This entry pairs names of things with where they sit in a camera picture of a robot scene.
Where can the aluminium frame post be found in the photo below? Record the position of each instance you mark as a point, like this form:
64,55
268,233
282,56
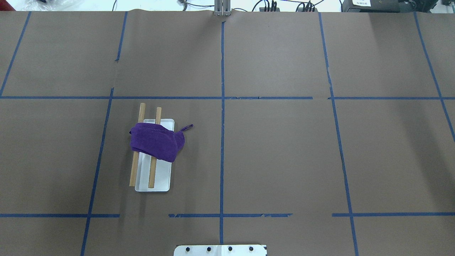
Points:
222,8

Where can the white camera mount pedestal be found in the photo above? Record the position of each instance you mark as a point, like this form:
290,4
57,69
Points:
221,250

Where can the white wooden towel rack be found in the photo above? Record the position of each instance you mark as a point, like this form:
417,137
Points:
149,174

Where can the black power box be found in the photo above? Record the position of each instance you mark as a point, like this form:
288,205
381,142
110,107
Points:
382,6

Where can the purple towel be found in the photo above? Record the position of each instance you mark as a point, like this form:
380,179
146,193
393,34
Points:
157,141

